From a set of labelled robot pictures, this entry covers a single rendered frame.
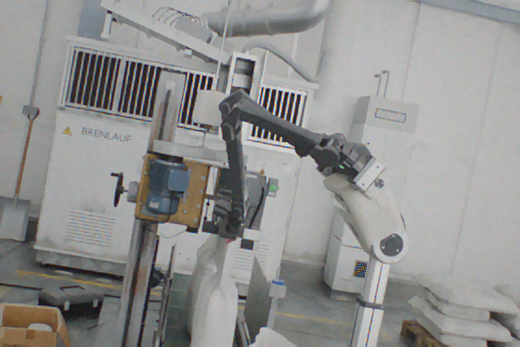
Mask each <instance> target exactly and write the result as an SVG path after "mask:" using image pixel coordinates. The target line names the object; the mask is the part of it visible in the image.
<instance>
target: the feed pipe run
mask: <svg viewBox="0 0 520 347"><path fill-rule="evenodd" d="M332 2H333V0H301V3H298V4H296V5H291V6H274V7H271V8H272V9H271V11H269V12H271V13H269V14H271V15H269V17H270V21H271V25H269V26H271V27H272V28H269V29H270V30H271V31H272V30H273V33H275V34H294V37H293V42H292V53H291V57H292V59H293V60H294V57H295V53H296V49H297V40H298V36H299V32H306V31H307V30H309V29H313V27H315V26H317V25H318V24H319V23H320V22H321V21H322V20H323V19H324V18H325V17H326V15H327V14H328V13H329V10H330V8H331V6H332ZM286 77H287V78H292V67H291V66H288V71H287V75H286Z"/></svg>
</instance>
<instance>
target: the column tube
mask: <svg viewBox="0 0 520 347"><path fill-rule="evenodd" d="M166 80H168V81H172V82H175V91H174V94H173V95H170V98H169V103H166V104H168V111H167V116H166V120H165V126H164V128H163V134H162V135H161V136H162V141H168V142H173V143H174V139H175V134H176V127H177V122H178V117H179V109H180V104H181V100H182V95H183V91H184V86H185V74H180V73H175V72H168V71H161V75H160V80H159V83H158V93H157V97H156V102H155V106H154V111H153V115H152V120H151V128H150V134H149V142H148V145H147V150H146V154H150V155H154V156H156V151H153V150H152V147H153V142H154V139H157V140H158V139H159V133H160V129H162V128H161V126H162V120H164V119H163V117H165V116H163V107H164V103H165V99H166V95H167V94H166V93H164V92H163V89H164V86H165V81H166ZM143 223H144V218H136V217H135V221H134V226H133V230H132V235H131V244H130V248H129V252H128V257H127V262H126V270H125V275H124V279H123V288H122V297H121V300H120V305H119V309H118V314H117V316H118V319H117V323H116V328H115V331H114V336H113V344H112V347H122V345H123V342H125V341H124V340H125V338H124V328H125V324H128V323H126V319H127V315H129V314H128V313H127V310H128V305H129V302H130V297H131V293H134V292H132V284H133V279H134V274H135V271H136V266H137V265H138V264H137V254H138V249H139V244H140V240H143V239H141V238H143V236H142V237H141V231H142V227H141V225H143ZM158 227H159V224H151V225H147V229H151V230H152V231H153V232H151V231H149V230H144V229H143V231H146V234H145V239H144V244H143V249H142V251H140V253H141V255H138V256H142V257H141V262H140V266H139V270H138V274H136V275H137V277H135V278H136V279H137V283H136V292H135V296H134V300H133V301H132V303H133V310H132V314H131V318H130V323H129V326H127V327H128V329H126V330H128V335H125V336H127V339H126V344H125V347H137V345H138V341H139V331H140V327H141V321H142V316H143V314H144V313H143V310H144V305H145V300H146V297H147V292H148V284H149V279H150V271H151V267H152V257H153V253H154V249H155V245H156V240H157V231H158ZM140 250H141V249H140ZM133 290H135V289H133Z"/></svg>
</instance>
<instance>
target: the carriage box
mask: <svg viewBox="0 0 520 347"><path fill-rule="evenodd" d="M142 159H144V161H143V166H142V171H141V175H140V184H139V189H138V192H137V197H136V210H135V214H134V217H136V218H146V219H150V220H155V221H159V222H165V221H166V220H167V218H168V216H164V215H159V214H158V217H155V216H150V215H146V214H141V207H142V205H146V199H147V195H148V193H150V190H149V184H150V177H148V174H149V169H150V162H151V160H154V159H159V158H158V157H157V156H154V155H150V154H145V156H142ZM183 163H185V164H186V166H185V168H184V169H183V171H184V172H187V171H188V170H189V168H191V171H192V172H193V177H192V179H191V183H190V195H189V196H188V198H187V199H186V200H185V204H182V201H183V199H181V198H179V207H178V211H177V212H176V213H175V215H173V216H170V218H169V219H168V222H167V223H168V224H178V225H186V226H191V227H196V228H201V223H202V211H203V207H204V202H205V198H206V194H207V185H208V180H209V176H210V172H211V168H212V167H211V166H212V165H211V163H210V162H207V161H195V160H190V159H185V158H184V161H183Z"/></svg>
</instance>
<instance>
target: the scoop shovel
mask: <svg viewBox="0 0 520 347"><path fill-rule="evenodd" d="M37 111H38V113H37V114H36V116H34V117H33V120H34V119H35V118H36V117H37V116H38V114H39V109H38V110H37ZM28 116H29V129H28V133H27V136H26V141H25V145H24V149H23V157H22V161H21V165H20V168H19V180H18V183H17V189H16V193H15V196H14V199H12V198H7V197H3V196H0V238H13V239H15V240H19V241H24V238H25V234H26V229H27V225H28V221H29V212H30V208H31V201H32V200H31V199H19V190H20V183H21V178H22V175H23V167H24V162H25V159H26V155H27V151H28V146H29V138H30V134H31V130H32V126H33V120H31V118H30V115H29V114H28Z"/></svg>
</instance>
